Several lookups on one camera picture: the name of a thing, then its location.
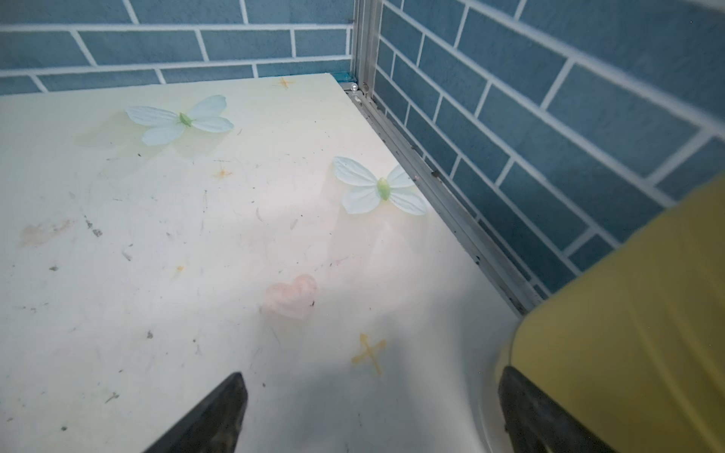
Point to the yellow pen cup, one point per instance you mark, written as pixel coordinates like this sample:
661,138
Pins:
634,348

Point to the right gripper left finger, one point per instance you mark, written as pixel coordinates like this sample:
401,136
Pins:
214,425

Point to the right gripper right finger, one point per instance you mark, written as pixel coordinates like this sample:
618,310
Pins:
536,423

